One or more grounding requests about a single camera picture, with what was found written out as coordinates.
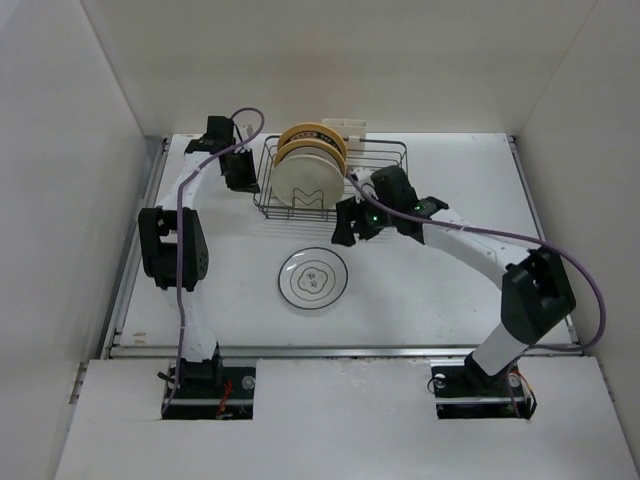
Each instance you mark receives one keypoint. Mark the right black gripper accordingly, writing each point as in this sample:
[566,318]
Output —
[347,211]

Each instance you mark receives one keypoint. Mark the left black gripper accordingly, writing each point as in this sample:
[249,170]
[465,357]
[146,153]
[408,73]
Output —
[248,184]

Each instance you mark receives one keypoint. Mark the cream yellow bowl plate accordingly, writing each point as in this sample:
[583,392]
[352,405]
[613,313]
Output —
[307,181]

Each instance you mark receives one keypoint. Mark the yellow plate with green rim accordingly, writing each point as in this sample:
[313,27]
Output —
[313,147]

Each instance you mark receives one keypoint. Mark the white plate with flower pattern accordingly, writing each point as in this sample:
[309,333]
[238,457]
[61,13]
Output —
[313,278]

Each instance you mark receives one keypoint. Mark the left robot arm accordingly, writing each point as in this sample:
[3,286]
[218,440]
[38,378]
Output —
[173,244]

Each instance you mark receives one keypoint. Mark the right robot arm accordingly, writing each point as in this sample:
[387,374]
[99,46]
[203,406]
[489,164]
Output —
[536,294]

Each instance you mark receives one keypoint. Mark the white plastic rack holder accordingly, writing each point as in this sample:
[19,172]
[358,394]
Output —
[352,131]

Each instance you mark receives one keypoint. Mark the yellow rear plate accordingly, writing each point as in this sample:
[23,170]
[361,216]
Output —
[311,130]

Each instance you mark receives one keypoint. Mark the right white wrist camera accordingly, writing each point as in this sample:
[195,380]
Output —
[360,178]

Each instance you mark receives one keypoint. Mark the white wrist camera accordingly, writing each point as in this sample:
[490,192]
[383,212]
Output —
[360,178]
[244,132]

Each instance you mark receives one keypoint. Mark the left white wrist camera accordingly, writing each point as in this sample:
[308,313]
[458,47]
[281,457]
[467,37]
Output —
[244,132]

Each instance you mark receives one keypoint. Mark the aluminium left rail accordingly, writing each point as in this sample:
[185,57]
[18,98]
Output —
[128,265]

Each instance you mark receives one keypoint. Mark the aluminium rail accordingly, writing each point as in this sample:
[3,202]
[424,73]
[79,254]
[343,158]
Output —
[567,322]
[295,352]
[128,265]

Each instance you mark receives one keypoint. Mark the aluminium right rail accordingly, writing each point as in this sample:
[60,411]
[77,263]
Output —
[567,322]

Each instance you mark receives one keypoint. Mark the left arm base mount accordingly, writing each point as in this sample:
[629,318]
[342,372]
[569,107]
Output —
[208,391]

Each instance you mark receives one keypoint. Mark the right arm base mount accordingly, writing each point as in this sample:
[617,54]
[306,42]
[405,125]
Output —
[461,396]

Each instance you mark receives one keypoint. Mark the aluminium front rail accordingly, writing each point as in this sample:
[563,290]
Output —
[295,352]

